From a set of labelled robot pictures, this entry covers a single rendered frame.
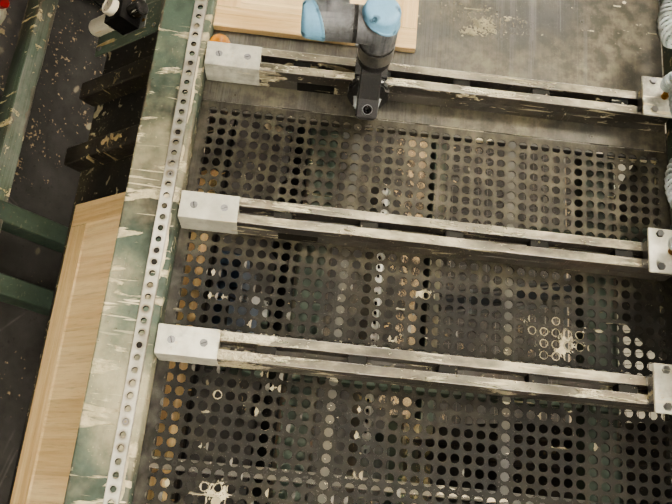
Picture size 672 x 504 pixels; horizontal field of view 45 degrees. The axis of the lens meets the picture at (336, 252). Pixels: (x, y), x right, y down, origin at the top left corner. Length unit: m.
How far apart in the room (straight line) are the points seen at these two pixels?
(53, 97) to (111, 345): 1.28
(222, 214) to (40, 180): 1.07
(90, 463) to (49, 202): 1.22
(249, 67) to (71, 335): 0.86
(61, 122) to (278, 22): 1.02
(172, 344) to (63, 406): 0.60
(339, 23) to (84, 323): 1.06
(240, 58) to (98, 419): 0.85
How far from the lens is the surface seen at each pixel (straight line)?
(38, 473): 2.21
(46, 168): 2.71
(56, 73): 2.83
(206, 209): 1.73
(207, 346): 1.64
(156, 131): 1.85
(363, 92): 1.74
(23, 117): 2.49
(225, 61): 1.90
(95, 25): 2.12
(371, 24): 1.61
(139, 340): 1.68
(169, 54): 1.95
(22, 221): 2.41
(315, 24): 1.62
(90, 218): 2.35
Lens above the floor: 2.18
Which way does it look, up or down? 36 degrees down
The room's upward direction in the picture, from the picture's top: 81 degrees clockwise
